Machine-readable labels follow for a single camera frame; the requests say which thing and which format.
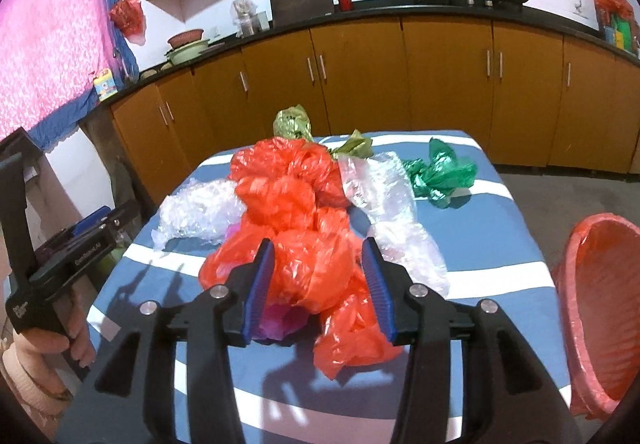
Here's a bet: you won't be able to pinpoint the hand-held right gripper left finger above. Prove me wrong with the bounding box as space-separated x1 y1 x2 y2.
55 239 277 444

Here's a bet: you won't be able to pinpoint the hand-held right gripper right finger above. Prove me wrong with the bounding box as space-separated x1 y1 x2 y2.
361 238 583 444

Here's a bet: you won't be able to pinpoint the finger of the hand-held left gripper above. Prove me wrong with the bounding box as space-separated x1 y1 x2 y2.
64 205 114 239
107 201 141 249

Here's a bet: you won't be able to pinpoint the red plastic bag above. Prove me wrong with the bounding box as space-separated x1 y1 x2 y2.
229 138 346 225
312 274 405 381
198 209 368 317
109 0 146 44

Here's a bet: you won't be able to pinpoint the red lined plastic bin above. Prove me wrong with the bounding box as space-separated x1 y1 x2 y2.
552 213 640 420

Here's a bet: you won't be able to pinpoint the person's left forearm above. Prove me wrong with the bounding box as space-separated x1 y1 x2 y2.
0 346 75 425

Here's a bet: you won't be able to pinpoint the person's left hand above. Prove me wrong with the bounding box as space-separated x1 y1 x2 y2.
10 291 97 370

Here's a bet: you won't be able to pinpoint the clear plastic bag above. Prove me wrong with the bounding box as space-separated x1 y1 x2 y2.
370 219 451 297
151 178 246 252
340 151 418 225

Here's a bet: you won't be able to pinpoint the blue white striped sheet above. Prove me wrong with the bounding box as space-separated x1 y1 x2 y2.
55 129 573 444

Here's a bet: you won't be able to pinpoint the colourful small box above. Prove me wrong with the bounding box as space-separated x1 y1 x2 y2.
93 68 117 102

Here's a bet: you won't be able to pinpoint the olive green plastic bag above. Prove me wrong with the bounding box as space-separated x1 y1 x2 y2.
273 104 375 161

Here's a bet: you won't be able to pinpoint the pale green basin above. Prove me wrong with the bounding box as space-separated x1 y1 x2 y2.
166 40 211 66

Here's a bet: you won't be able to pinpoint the pink curtain with blue border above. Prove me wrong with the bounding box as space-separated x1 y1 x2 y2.
0 0 140 155

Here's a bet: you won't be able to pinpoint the brown woven basket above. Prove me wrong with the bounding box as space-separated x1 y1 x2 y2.
167 28 205 49

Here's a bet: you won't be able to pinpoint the hanging red plastic bag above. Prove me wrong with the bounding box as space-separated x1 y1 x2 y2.
109 0 146 44

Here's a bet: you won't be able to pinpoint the wooden base cabinets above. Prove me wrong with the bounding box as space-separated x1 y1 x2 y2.
110 16 640 205

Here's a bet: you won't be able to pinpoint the black countertop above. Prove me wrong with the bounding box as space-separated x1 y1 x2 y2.
110 0 640 94

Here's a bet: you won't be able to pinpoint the dark cutting board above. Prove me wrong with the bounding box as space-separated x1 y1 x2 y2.
269 0 335 28

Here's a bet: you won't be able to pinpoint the gas stove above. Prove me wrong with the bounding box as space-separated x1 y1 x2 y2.
435 0 526 7

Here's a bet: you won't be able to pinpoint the red bag on countertop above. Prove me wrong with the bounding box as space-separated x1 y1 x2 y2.
590 0 636 44

